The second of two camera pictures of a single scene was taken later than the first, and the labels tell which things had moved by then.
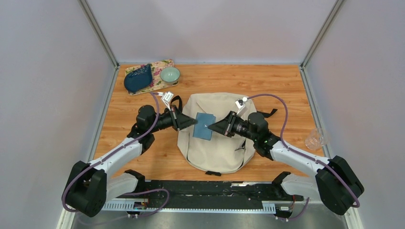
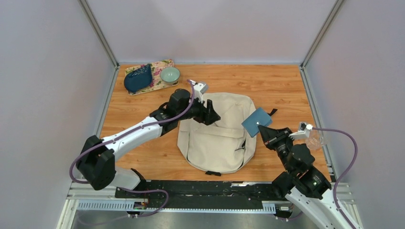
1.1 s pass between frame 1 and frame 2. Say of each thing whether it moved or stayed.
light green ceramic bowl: stayed
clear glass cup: stayed
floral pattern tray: stayed
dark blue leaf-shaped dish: stayed
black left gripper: moved
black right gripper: moved
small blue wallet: moved
